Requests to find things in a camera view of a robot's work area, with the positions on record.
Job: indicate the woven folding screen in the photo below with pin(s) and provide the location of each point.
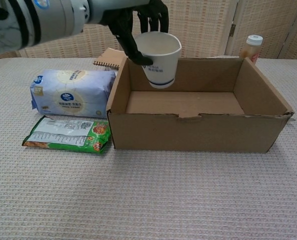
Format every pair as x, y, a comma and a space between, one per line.
201, 22

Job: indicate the green silver snack bag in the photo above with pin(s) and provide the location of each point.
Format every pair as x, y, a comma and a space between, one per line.
63, 136

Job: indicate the white paper cup blue print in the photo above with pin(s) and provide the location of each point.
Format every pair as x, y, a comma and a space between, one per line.
163, 65

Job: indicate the brown drink bottle white cap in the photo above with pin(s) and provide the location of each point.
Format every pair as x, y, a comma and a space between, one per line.
252, 48

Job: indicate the lavender tissue pack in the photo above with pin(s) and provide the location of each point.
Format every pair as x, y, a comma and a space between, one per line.
73, 92

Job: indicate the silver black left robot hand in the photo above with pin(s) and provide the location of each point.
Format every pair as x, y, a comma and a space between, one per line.
121, 25

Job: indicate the open cardboard box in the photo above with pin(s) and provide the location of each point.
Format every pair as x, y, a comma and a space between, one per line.
196, 132

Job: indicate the brown spiral notebook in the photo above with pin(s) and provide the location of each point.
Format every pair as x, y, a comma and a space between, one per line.
112, 58

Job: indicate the beige woven tablecloth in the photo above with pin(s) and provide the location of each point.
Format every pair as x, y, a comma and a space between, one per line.
148, 195

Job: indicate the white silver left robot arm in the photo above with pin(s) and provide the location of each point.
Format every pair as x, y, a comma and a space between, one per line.
53, 20

